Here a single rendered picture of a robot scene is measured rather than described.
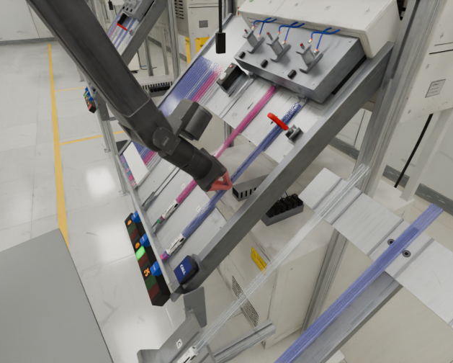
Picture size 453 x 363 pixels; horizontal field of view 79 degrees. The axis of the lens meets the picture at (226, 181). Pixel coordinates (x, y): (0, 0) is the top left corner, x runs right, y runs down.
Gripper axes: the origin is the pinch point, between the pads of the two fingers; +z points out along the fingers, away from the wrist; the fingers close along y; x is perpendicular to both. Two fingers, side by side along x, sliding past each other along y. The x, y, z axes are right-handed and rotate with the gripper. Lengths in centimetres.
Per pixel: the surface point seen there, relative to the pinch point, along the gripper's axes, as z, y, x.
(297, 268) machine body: 39.0, -9.5, 8.4
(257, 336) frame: 46, -13, 36
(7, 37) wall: -49, 872, 153
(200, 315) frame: 8.2, -14.2, 27.8
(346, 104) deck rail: 1.4, -10.1, -29.9
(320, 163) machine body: 63, 27, -28
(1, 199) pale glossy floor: -2, 167, 132
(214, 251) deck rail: 1.3, -9.9, 12.9
